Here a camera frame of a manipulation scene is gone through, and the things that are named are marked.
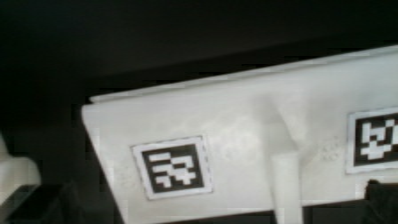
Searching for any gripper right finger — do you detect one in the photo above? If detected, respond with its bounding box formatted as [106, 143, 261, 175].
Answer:
[361, 180, 398, 224]

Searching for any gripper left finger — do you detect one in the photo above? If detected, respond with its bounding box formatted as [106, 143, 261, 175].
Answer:
[0, 183, 114, 224]

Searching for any white cabinet body box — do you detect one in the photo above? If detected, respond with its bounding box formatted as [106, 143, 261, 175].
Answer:
[0, 134, 41, 204]

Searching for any white cabinet door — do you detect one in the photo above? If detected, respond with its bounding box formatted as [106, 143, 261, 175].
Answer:
[82, 45, 398, 224]

